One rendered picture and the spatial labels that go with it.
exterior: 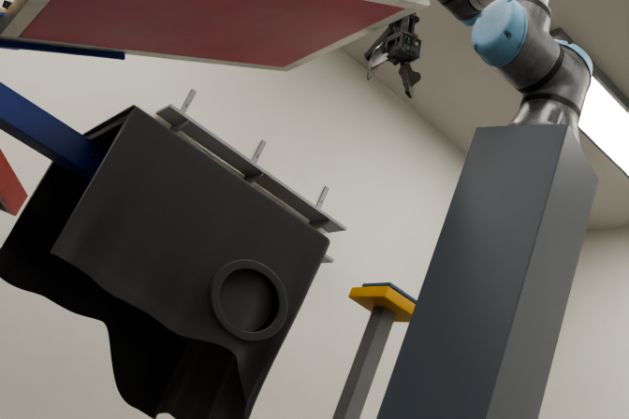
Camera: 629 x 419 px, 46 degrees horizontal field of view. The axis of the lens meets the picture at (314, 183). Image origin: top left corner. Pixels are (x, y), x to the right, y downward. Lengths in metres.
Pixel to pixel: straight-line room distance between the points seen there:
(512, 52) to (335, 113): 3.07
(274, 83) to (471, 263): 3.07
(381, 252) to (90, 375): 1.85
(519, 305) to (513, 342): 0.06
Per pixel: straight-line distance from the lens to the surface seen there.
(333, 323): 4.28
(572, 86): 1.51
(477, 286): 1.26
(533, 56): 1.46
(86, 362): 3.63
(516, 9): 1.45
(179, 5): 1.62
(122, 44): 1.86
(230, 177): 1.40
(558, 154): 1.34
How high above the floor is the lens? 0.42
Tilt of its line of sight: 24 degrees up
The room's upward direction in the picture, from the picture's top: 24 degrees clockwise
